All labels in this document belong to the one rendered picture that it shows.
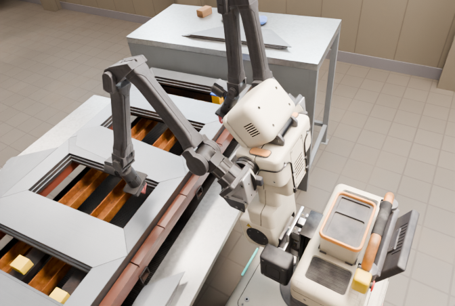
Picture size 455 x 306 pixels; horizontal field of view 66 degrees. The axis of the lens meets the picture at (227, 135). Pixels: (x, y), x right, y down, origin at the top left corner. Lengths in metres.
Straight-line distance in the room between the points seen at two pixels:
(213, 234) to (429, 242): 1.47
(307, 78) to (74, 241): 1.41
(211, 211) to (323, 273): 0.60
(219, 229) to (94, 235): 0.53
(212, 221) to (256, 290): 0.46
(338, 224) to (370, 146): 1.76
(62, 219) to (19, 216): 0.20
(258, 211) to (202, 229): 0.34
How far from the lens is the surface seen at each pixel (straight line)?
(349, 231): 1.39
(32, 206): 1.80
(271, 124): 1.12
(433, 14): 3.84
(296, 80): 2.08
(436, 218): 2.74
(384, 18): 3.91
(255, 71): 1.38
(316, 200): 2.62
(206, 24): 2.55
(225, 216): 1.68
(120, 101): 1.22
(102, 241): 1.52
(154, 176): 1.67
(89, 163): 1.90
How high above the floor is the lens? 2.03
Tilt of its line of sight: 40 degrees down
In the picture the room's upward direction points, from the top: 7 degrees counter-clockwise
